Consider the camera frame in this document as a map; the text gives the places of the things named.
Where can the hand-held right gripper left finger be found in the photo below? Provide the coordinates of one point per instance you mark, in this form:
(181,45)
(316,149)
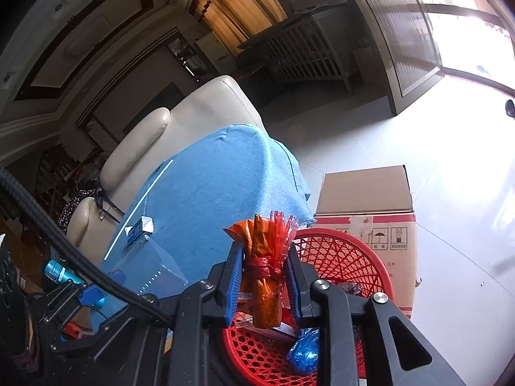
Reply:
(235,289)

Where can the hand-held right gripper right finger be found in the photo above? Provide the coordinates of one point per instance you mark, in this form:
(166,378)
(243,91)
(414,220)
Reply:
(290,289)

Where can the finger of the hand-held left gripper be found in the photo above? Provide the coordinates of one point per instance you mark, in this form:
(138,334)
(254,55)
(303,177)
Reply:
(92,297)

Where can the orange packet with red cellophane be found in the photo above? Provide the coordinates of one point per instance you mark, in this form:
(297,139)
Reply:
(265,289)

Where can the red and white medicine box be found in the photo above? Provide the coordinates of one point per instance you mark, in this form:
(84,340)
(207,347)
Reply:
(277,331)

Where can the blue plastic bag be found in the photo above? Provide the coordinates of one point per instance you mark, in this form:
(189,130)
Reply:
(303,352)

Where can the red plastic basket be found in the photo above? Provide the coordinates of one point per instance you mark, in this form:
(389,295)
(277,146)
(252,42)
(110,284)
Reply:
(346,257)

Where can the teal metal bottle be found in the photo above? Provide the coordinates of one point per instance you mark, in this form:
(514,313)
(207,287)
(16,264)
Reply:
(60,273)

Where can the brown lump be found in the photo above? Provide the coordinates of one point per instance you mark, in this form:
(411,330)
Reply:
(354,288)

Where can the clear plastic packaging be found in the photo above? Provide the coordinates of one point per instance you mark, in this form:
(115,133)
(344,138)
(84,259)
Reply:
(153,265)

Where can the crumpled blue drink carton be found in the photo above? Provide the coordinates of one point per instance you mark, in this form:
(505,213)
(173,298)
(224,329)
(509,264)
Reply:
(141,231)

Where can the dark floral cloth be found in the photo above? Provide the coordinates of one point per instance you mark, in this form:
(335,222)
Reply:
(74,207)

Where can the thin white stick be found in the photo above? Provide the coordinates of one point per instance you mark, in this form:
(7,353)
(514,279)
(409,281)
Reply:
(136,209)

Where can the blue tablecloth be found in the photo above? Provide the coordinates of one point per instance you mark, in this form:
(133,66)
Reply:
(225,177)

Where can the cardboard box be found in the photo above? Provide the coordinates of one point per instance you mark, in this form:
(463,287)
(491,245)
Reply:
(366,193)

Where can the wooden staircase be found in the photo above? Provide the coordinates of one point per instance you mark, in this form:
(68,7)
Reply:
(64,173)

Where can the cream leather sofa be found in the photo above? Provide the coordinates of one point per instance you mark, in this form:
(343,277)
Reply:
(209,108)

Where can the black television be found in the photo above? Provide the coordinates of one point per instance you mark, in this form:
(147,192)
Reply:
(173,94)

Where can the dark wooden crib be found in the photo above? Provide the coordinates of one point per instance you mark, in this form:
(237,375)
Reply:
(305,56)

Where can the white standing air conditioner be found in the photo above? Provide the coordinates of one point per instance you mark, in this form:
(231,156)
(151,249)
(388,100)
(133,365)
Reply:
(217,52)

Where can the dark display shelf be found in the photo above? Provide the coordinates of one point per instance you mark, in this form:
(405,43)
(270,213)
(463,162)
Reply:
(187,56)

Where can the brown wooden door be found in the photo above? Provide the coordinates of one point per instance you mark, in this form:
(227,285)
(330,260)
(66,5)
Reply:
(402,40)

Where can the orange curtains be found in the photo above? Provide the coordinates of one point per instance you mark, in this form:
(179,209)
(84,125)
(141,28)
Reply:
(241,4)

